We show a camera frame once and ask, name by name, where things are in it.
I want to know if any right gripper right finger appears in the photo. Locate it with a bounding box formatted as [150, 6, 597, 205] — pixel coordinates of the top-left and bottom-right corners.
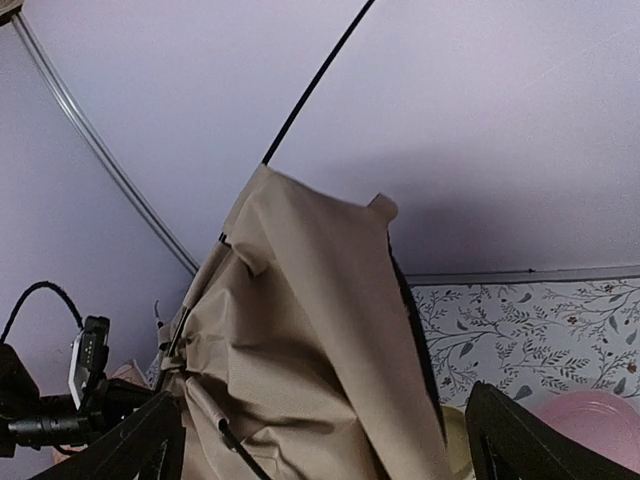
[465, 381, 639, 480]

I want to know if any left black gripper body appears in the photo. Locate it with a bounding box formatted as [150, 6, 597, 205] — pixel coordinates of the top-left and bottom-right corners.
[1, 343, 152, 457]

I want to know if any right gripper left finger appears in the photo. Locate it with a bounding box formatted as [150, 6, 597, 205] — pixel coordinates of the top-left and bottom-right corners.
[34, 392, 186, 480]

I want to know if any black tent pole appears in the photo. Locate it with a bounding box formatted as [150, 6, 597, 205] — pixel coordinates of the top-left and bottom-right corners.
[261, 0, 376, 166]
[218, 419, 271, 480]

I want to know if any beige fabric pet tent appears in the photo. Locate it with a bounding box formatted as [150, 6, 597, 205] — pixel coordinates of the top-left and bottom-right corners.
[162, 166, 452, 479]

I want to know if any brown patterned pet cushion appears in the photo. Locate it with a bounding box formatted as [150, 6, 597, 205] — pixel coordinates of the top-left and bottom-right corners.
[52, 359, 150, 465]

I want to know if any cream small bowl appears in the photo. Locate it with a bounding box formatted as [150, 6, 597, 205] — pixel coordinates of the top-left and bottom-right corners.
[442, 406, 475, 480]

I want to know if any pink flat plate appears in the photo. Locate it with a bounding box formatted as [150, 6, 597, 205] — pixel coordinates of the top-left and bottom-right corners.
[533, 390, 639, 473]

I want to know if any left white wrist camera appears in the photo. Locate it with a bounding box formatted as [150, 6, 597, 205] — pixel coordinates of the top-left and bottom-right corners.
[67, 316, 110, 410]

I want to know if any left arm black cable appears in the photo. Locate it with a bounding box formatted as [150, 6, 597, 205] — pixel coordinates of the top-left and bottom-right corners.
[0, 280, 86, 344]

